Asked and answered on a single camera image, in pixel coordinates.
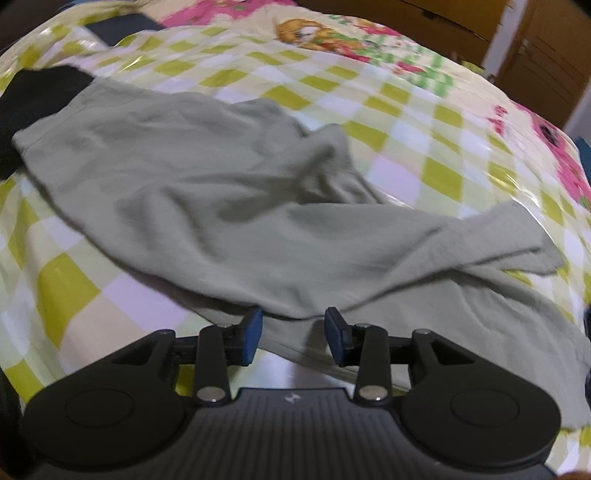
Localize printed floral blanket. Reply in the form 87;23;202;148
108;0;591;214

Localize green checkered plastic sheet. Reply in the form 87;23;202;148
0;21;591;476

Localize black cloth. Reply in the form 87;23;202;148
0;65;96;182

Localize grey-green pants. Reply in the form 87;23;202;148
11;76;588;433

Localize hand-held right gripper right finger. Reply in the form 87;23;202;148
324;306;468;408

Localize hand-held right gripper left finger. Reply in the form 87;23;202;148
111;308;264;407

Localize brown wooden door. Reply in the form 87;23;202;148
496;0;591;131

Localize dark blue folded cloth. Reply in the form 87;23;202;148
85;13;163;48

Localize brown wooden wardrobe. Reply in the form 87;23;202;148
295;0;509;43

